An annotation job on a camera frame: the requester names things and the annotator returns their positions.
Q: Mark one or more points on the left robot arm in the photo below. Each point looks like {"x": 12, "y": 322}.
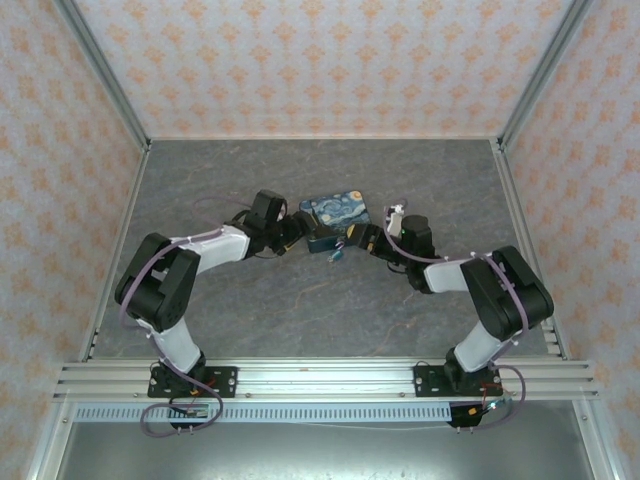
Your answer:
{"x": 160, "y": 290}

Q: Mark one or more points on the wide aluminium base rail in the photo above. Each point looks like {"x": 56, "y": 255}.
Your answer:
{"x": 325, "y": 382}

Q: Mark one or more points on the aluminium frame post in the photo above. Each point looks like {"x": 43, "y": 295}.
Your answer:
{"x": 542, "y": 75}
{"x": 107, "y": 75}

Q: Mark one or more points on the starry night tin box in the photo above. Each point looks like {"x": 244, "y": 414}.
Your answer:
{"x": 336, "y": 212}

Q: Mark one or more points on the small teal padlock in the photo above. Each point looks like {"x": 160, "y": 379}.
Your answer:
{"x": 335, "y": 256}

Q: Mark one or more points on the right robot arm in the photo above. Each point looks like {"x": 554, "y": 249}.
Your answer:
{"x": 505, "y": 300}

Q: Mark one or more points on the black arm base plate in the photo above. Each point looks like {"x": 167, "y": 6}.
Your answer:
{"x": 427, "y": 382}
{"x": 222, "y": 382}

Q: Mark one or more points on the aluminium side rail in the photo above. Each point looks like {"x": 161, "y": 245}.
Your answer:
{"x": 520, "y": 220}
{"x": 117, "y": 250}

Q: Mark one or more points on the grey metal shelf panel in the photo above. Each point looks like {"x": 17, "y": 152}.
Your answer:
{"x": 320, "y": 452}

